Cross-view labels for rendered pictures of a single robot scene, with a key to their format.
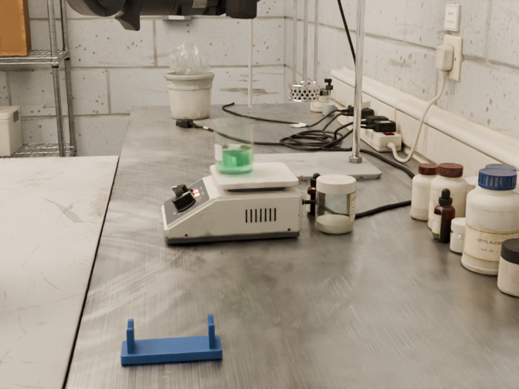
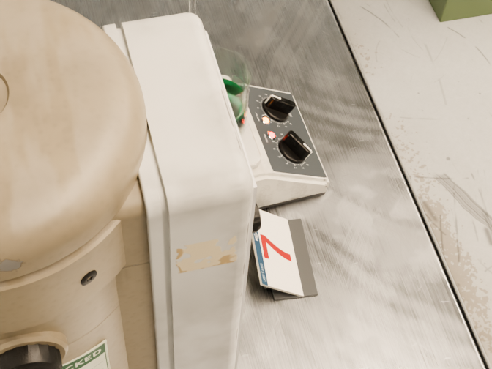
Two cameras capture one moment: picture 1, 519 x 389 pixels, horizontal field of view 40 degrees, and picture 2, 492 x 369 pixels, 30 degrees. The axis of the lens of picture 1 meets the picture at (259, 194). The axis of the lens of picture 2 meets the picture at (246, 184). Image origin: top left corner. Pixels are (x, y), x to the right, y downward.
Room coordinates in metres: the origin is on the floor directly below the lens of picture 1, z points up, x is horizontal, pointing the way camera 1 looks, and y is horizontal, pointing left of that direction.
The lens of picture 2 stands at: (1.60, -0.04, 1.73)
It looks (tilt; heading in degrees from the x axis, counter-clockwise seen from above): 56 degrees down; 168
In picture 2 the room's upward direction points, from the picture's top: 5 degrees clockwise
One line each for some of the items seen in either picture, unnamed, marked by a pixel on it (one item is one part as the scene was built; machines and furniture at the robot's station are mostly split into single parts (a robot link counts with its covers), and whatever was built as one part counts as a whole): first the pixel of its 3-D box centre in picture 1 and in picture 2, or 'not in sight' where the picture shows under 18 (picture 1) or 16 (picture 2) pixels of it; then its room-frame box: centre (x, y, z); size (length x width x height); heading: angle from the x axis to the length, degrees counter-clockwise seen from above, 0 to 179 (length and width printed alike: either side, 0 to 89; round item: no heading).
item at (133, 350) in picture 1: (171, 338); not in sight; (0.65, 0.09, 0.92); 0.10 x 0.03 x 0.04; 97
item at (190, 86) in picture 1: (189, 79); not in sight; (2.04, 0.20, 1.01); 0.14 x 0.14 x 0.21
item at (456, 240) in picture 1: (463, 236); not in sight; (0.94, -0.29, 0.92); 0.04 x 0.04 x 0.04
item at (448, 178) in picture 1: (448, 197); not in sight; (1.04, -0.29, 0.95); 0.06 x 0.06 x 0.10
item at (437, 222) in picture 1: (444, 214); not in sight; (0.99, -0.27, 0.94); 0.03 x 0.03 x 0.08
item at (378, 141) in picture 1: (366, 126); not in sight; (1.77, -0.27, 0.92); 0.40 x 0.06 x 0.04; 8
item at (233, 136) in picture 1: (234, 147); (217, 102); (1.05, 0.04, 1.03); 0.07 x 0.06 x 0.08; 171
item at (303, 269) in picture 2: not in sight; (281, 250); (1.16, 0.09, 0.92); 0.09 x 0.06 x 0.04; 2
